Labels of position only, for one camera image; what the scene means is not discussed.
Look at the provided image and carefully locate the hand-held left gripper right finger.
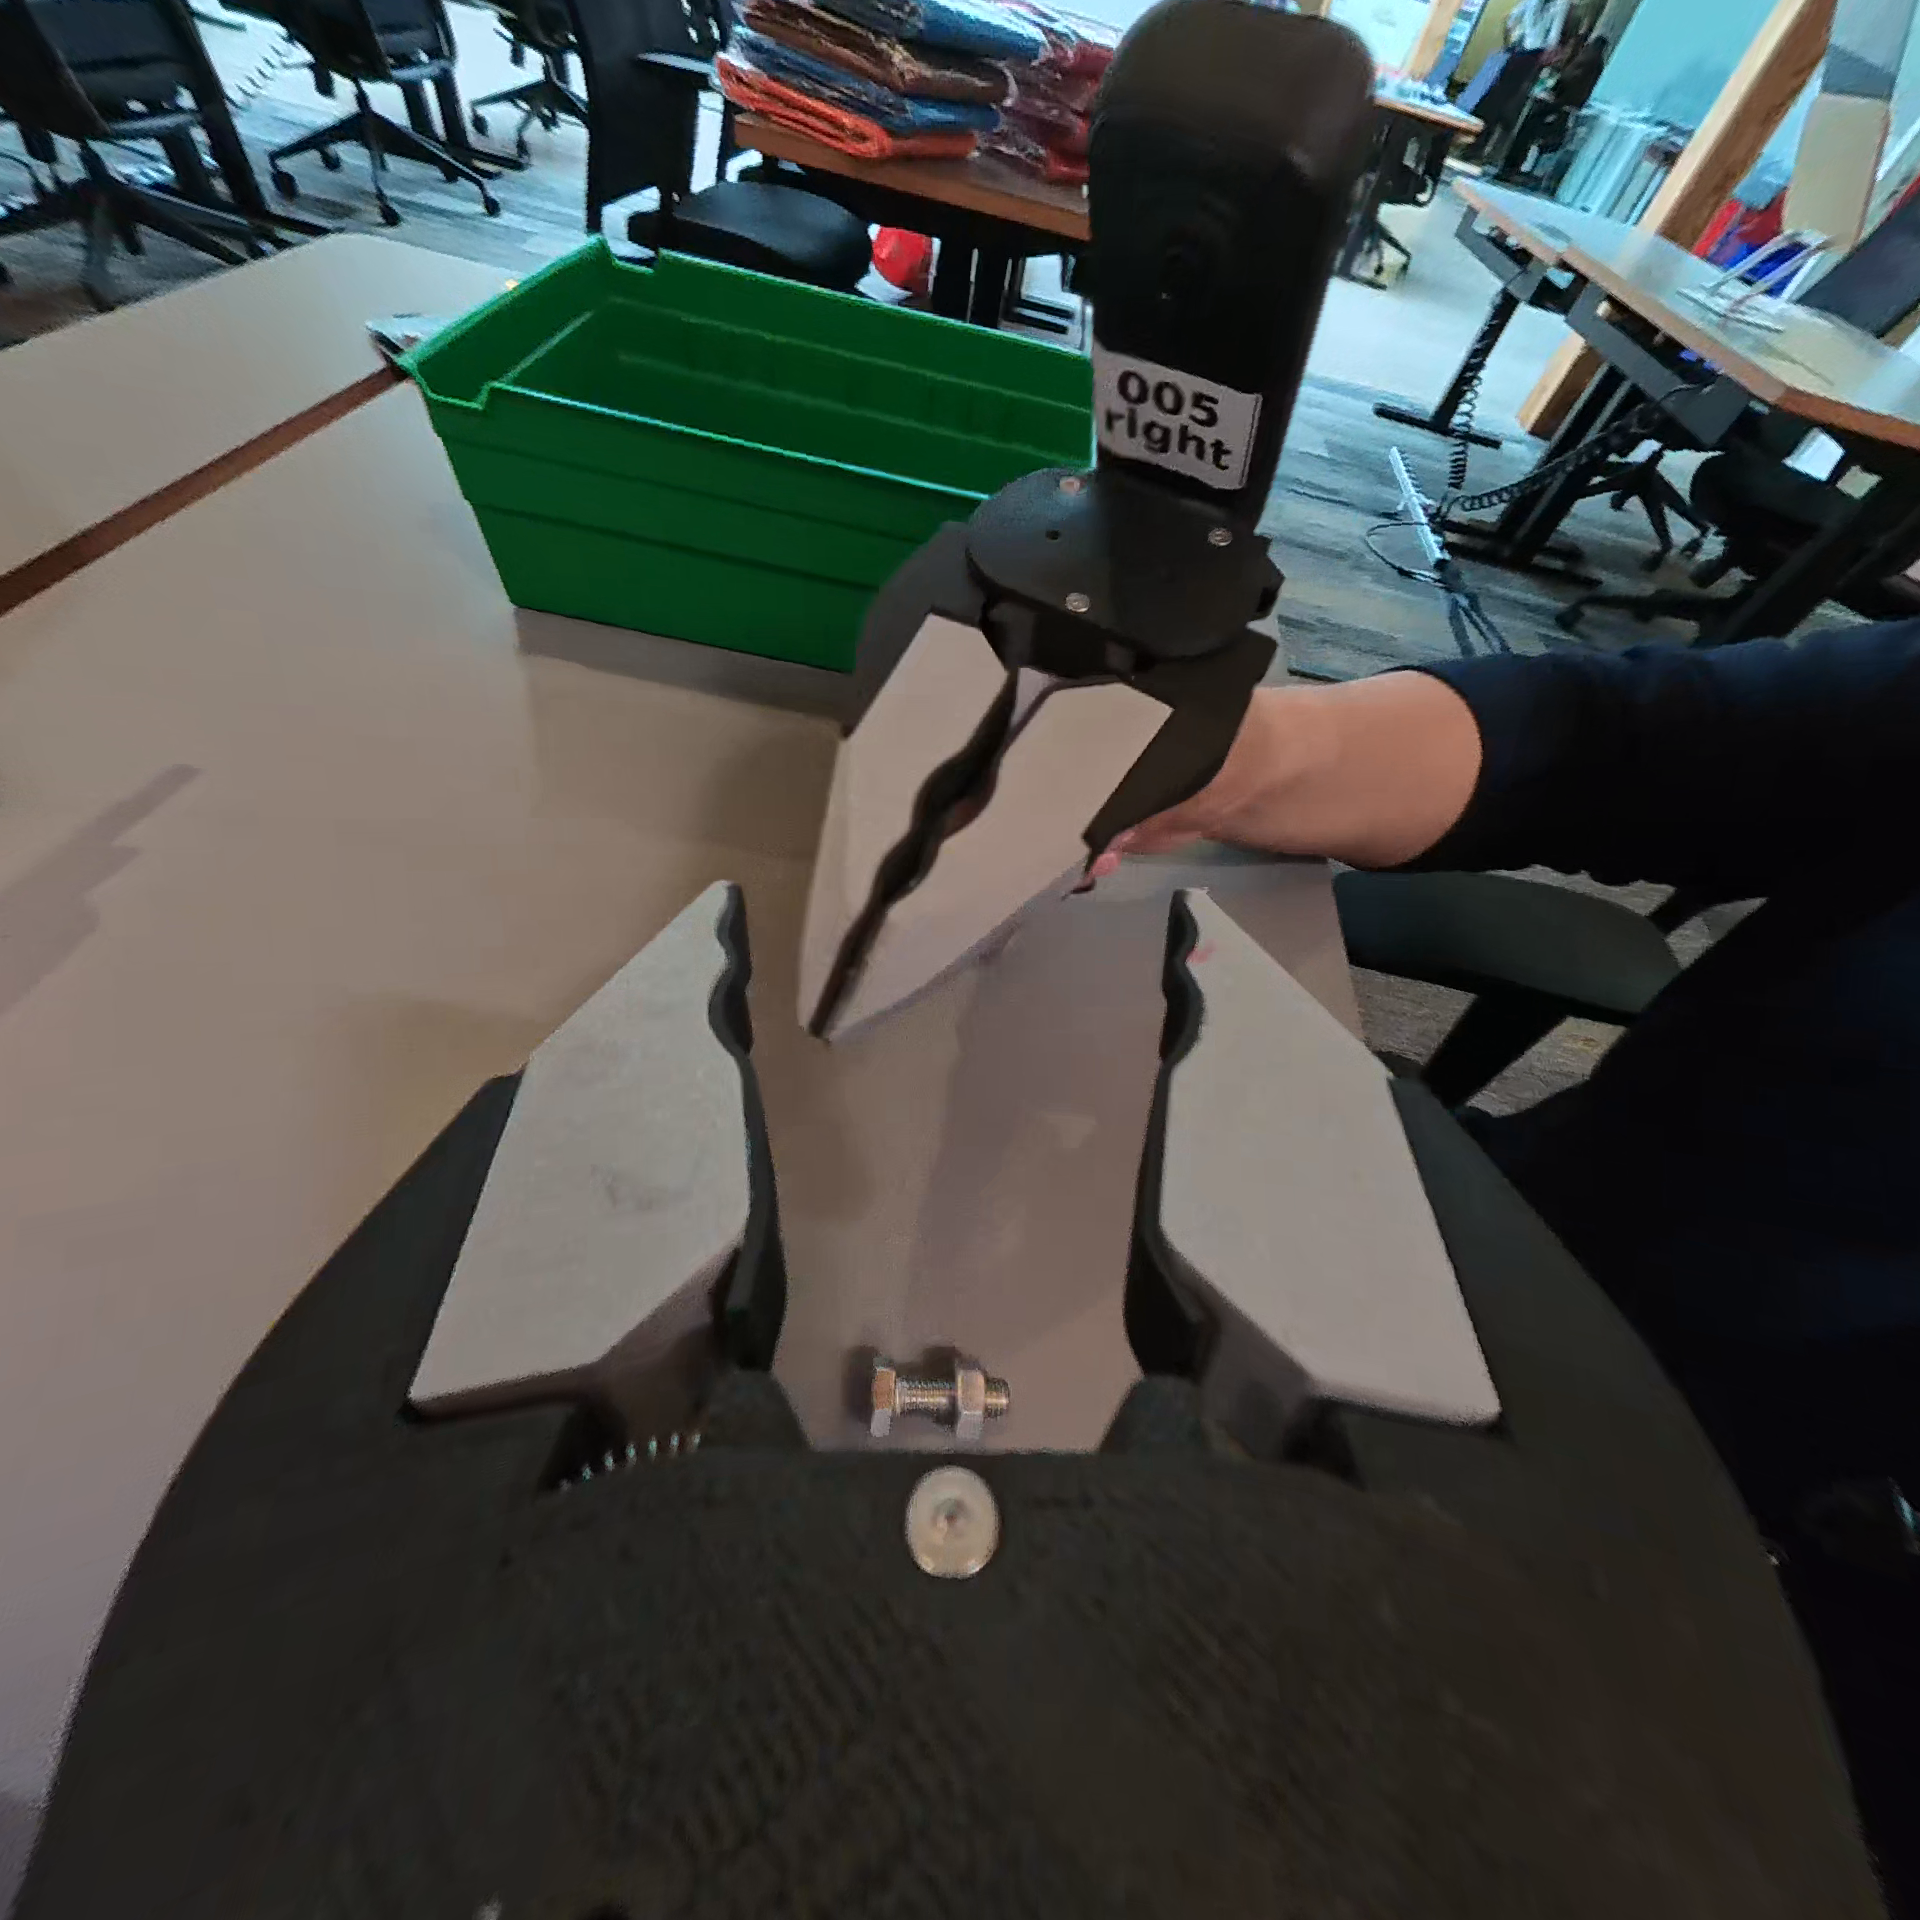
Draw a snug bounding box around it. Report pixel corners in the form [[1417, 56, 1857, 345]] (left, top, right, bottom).
[[1126, 885, 1506, 1435]]

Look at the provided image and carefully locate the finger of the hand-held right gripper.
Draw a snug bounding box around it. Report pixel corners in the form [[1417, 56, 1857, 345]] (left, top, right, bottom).
[[816, 683, 1180, 1045], [797, 605, 1026, 1042]]

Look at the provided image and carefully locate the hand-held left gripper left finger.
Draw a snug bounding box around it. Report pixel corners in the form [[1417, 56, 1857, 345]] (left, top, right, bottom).
[[402, 880, 790, 1423]]

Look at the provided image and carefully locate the green plastic bin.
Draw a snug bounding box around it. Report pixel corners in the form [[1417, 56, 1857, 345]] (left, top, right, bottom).
[[402, 238, 1096, 675]]

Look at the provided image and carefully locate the silver hex bolt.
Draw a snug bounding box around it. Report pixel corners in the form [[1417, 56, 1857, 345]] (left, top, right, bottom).
[[865, 1346, 1010, 1446]]

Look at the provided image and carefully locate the person's right forearm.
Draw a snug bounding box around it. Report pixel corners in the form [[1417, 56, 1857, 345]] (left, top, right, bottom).
[[1409, 613, 1920, 939]]

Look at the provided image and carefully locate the person's right hand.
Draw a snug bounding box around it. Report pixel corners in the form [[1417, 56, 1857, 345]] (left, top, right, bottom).
[[1069, 666, 1485, 902]]

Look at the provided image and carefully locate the black office chair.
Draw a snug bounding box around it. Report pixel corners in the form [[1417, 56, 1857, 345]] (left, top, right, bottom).
[[576, 0, 870, 295], [1333, 865, 1683, 1112], [225, 0, 503, 226], [0, 0, 323, 309]]

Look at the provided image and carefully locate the stack of folded colourful cloths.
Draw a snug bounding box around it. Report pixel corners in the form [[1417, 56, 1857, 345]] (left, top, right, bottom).
[[717, 0, 1119, 189]]

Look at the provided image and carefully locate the white power strip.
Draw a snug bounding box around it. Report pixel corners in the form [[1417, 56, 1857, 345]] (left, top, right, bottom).
[[1386, 443, 1462, 585]]

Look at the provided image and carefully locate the wooden support post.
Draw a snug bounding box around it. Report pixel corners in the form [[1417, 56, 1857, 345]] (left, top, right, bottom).
[[1513, 0, 1839, 438]]

